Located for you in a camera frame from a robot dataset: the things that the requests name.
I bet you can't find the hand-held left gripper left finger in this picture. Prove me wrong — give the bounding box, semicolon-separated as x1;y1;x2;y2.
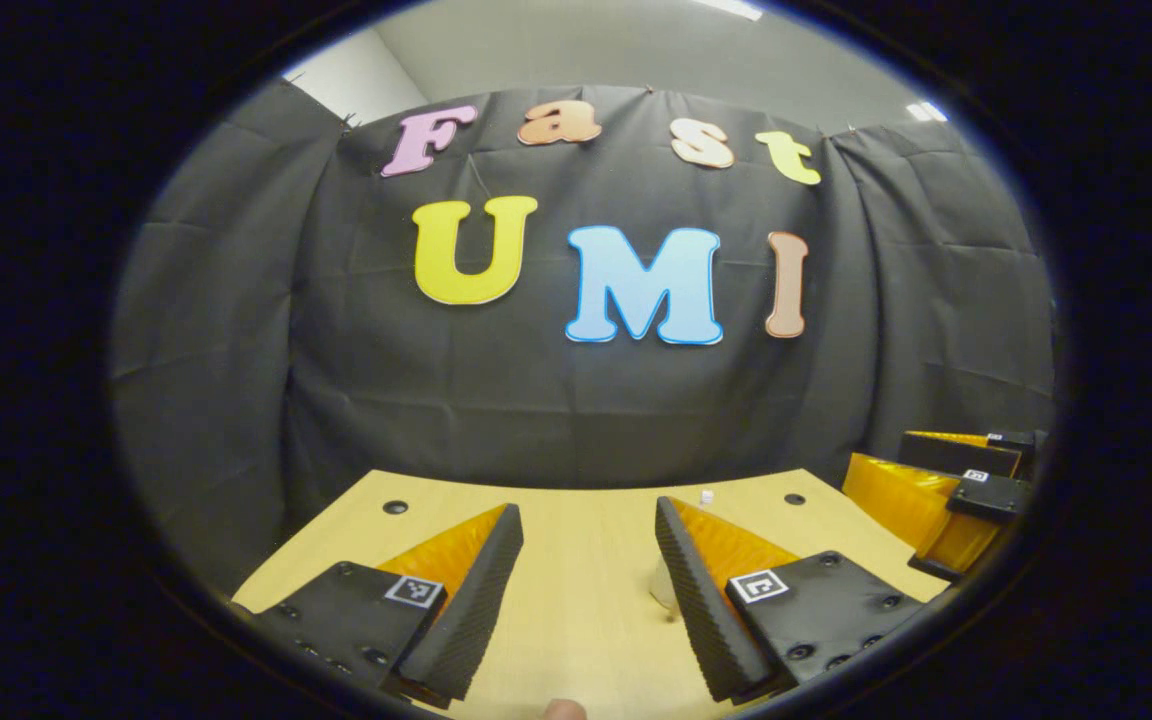
251;503;524;709

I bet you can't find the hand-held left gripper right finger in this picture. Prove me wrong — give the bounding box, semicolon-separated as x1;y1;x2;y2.
656;497;952;703

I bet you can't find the white cup with wooden handle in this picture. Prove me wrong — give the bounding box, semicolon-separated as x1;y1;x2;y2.
648;565;683;621

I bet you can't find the light wooden desktop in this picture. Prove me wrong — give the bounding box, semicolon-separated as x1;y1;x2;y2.
231;468;952;720

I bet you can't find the black backdrop cloth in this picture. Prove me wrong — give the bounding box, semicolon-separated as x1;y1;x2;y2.
108;80;1057;591

